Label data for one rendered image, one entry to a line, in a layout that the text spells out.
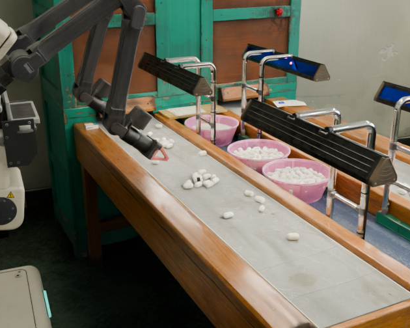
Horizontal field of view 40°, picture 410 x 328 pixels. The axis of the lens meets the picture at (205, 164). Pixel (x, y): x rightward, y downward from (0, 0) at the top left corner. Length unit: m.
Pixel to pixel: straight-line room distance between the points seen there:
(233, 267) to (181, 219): 0.32
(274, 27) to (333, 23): 1.08
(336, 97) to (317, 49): 0.42
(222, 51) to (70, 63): 0.82
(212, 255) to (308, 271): 0.27
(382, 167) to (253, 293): 0.44
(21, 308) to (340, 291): 1.28
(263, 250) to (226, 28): 1.65
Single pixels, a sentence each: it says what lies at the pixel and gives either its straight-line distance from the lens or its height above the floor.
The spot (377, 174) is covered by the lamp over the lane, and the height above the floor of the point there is 1.07.
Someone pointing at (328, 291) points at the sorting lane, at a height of 0.74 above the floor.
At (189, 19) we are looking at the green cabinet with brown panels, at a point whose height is 1.23.
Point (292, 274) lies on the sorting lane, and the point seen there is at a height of 0.74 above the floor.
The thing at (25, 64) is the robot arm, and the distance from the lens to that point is 1.76.
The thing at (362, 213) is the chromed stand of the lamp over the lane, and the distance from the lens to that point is 1.73.
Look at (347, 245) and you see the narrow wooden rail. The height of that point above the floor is 0.76.
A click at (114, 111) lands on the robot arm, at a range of 1.88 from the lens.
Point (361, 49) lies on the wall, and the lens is 4.43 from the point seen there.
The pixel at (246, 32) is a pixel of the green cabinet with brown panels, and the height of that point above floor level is 1.14.
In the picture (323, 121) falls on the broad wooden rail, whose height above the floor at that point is 0.76.
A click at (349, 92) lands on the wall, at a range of 4.45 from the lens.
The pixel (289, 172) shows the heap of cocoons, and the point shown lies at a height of 0.74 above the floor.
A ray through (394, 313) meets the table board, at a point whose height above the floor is 0.73.
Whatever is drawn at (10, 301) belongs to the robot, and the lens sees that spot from 2.39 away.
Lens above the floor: 1.57
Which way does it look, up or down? 21 degrees down
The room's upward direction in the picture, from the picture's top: straight up
